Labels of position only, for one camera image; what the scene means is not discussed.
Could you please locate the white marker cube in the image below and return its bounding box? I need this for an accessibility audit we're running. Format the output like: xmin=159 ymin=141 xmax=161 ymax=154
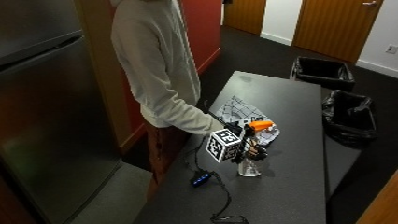
xmin=205 ymin=128 xmax=243 ymax=163

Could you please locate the checked grey cloth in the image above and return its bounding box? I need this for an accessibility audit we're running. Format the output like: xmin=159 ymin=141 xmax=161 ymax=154
xmin=214 ymin=95 xmax=269 ymax=125

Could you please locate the black hub with blue lights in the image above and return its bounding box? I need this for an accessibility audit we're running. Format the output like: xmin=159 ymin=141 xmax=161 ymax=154
xmin=189 ymin=170 xmax=214 ymax=189

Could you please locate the small black device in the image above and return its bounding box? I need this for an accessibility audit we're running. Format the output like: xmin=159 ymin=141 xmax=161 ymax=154
xmin=210 ymin=214 xmax=251 ymax=224

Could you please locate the bin with black bag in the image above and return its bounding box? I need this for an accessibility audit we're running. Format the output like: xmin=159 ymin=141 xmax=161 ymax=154
xmin=289 ymin=55 xmax=356 ymax=92
xmin=320 ymin=89 xmax=379 ymax=147

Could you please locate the wooden panel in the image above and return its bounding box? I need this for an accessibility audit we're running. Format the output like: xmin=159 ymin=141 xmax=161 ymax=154
xmin=354 ymin=169 xmax=398 ymax=224

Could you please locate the person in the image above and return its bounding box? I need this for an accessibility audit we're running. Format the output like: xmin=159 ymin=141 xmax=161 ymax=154
xmin=107 ymin=0 xmax=225 ymax=200

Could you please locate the stainless steel refrigerator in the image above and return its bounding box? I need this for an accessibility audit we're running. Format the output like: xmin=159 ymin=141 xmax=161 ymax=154
xmin=0 ymin=0 xmax=123 ymax=224

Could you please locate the thin black cable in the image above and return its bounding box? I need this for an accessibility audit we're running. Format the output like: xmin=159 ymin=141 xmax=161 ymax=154
xmin=181 ymin=135 xmax=209 ymax=174

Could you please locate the wooden door with handle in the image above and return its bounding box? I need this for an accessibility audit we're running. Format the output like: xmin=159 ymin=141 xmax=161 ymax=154
xmin=291 ymin=0 xmax=386 ymax=64

